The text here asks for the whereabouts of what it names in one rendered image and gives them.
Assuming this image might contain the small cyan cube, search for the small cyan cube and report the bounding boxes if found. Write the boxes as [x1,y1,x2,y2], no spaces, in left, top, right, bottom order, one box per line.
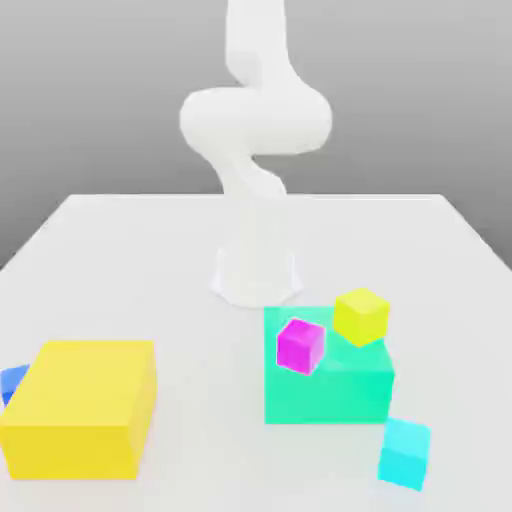
[377,417,433,492]

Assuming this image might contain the small blue cube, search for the small blue cube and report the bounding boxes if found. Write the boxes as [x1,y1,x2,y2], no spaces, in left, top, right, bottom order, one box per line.
[0,363,31,408]

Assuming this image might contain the large yellow box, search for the large yellow box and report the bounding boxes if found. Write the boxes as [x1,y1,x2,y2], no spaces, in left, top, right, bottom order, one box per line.
[0,339,157,482]

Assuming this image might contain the large green box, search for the large green box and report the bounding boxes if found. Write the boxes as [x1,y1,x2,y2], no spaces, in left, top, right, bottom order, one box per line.
[263,305,396,426]

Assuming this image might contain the small magenta cube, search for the small magenta cube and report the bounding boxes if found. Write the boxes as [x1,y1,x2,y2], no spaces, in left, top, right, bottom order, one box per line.
[276,317,327,377]

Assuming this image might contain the small yellow cube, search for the small yellow cube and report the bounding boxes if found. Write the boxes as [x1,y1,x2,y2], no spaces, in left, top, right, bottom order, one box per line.
[333,286,392,348]

